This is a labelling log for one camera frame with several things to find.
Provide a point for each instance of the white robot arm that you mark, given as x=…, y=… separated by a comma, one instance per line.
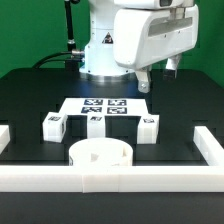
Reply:
x=99, y=63

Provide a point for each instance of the white U-shaped fence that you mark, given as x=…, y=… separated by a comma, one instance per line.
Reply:
x=208, y=178

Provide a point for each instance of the white marker sheet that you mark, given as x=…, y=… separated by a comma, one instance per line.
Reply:
x=106, y=106

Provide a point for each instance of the white round stool seat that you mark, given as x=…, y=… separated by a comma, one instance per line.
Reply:
x=100, y=152

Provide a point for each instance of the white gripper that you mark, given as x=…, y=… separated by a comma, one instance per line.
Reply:
x=145, y=37

